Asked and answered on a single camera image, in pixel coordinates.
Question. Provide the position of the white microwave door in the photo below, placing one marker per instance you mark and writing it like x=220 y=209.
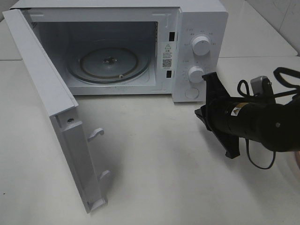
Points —
x=61 y=108

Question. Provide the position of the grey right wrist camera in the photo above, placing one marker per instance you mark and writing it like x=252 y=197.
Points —
x=261 y=86

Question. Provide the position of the glass microwave turntable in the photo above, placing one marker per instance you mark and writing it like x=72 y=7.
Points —
x=108 y=65

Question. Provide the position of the round white door button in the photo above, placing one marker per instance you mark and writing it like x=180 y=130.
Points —
x=192 y=93

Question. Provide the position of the lower white timer knob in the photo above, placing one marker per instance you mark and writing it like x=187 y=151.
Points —
x=195 y=74

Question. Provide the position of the white microwave oven body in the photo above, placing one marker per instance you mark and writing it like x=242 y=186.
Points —
x=65 y=27

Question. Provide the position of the white warning label sticker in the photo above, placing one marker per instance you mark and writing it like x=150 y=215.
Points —
x=167 y=54

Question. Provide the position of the pink plate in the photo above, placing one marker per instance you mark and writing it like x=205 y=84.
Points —
x=297 y=158

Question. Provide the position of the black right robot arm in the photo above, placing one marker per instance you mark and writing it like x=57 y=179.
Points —
x=265 y=117

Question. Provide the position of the upper white power knob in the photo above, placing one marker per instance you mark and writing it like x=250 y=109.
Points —
x=201 y=45

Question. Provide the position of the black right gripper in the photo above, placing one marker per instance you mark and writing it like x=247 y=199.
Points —
x=214 y=115

